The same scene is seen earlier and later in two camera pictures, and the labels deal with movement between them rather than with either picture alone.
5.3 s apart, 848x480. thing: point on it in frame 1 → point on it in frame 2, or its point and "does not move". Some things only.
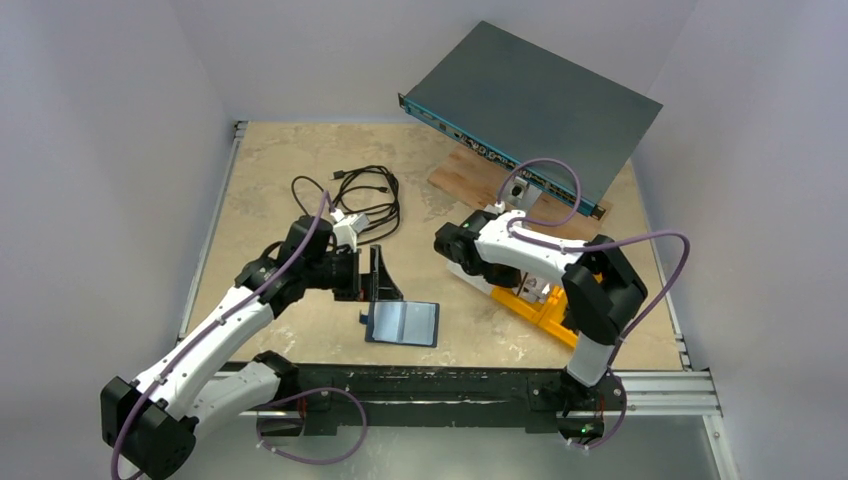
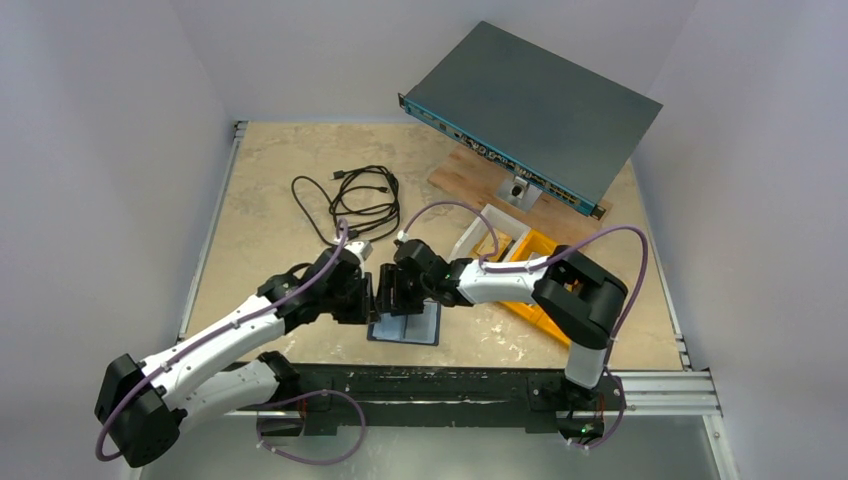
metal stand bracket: [519, 194] does not move
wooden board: [478, 182] does not move
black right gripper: [444, 240] → [395, 291]
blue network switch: [510, 99] does not move
